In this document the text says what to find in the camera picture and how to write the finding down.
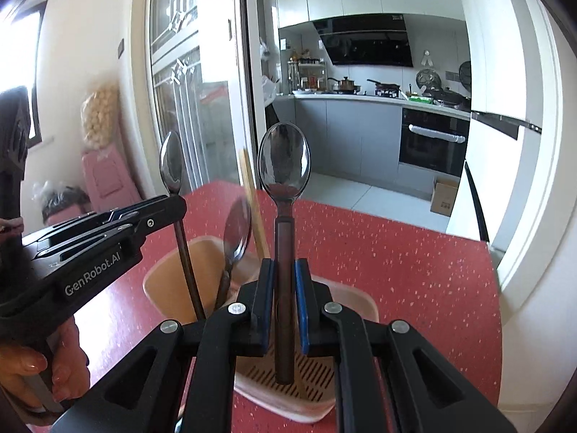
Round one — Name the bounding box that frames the pink plastic stool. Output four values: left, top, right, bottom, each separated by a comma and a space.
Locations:
82, 146, 142, 215

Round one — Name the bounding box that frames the small desk fan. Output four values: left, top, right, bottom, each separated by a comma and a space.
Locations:
415, 69, 440, 91

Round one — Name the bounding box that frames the person's left hand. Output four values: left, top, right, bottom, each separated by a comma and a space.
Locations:
0, 318, 89, 420

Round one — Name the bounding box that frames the black built-in oven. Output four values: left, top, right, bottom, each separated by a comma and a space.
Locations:
399, 108, 470, 176

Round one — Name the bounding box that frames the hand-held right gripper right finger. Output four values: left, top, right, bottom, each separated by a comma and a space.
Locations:
295, 259, 517, 433

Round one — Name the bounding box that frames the plain wooden chopstick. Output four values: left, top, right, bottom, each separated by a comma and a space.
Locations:
239, 149, 271, 260

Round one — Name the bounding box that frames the cardboard box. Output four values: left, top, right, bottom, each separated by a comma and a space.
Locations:
430, 178, 461, 217

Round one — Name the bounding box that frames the black range hood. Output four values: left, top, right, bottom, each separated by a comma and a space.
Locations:
313, 14, 413, 67

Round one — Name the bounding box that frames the beige plastic utensil holder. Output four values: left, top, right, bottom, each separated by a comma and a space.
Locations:
143, 237, 379, 425

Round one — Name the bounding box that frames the sliding glass door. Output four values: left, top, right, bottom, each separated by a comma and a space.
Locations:
149, 0, 253, 199

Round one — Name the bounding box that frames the spice rack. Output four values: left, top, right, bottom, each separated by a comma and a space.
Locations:
286, 56, 327, 93

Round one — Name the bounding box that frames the window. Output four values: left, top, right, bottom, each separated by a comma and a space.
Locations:
0, 4, 46, 145

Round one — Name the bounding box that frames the bag of white balls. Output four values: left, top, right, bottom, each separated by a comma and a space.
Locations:
81, 82, 119, 149

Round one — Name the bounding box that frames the black plastic bag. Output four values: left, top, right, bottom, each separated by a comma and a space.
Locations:
41, 185, 91, 224

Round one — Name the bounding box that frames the large steel spoon brown handle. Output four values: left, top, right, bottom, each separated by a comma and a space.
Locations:
258, 123, 312, 385

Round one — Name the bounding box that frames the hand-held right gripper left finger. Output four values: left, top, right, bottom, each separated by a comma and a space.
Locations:
63, 257, 277, 433

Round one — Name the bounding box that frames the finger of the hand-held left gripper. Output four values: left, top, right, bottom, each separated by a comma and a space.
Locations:
47, 195, 181, 235
25, 196, 188, 260

